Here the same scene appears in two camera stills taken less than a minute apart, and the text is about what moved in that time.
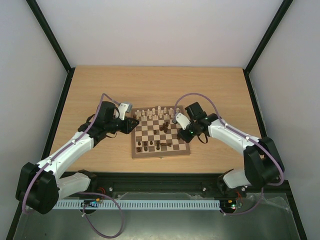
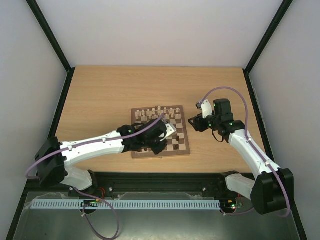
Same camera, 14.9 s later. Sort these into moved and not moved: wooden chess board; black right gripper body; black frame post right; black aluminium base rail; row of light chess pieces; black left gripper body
Moved: black left gripper body; black right gripper body
Not moved: row of light chess pieces; black frame post right; black aluminium base rail; wooden chess board
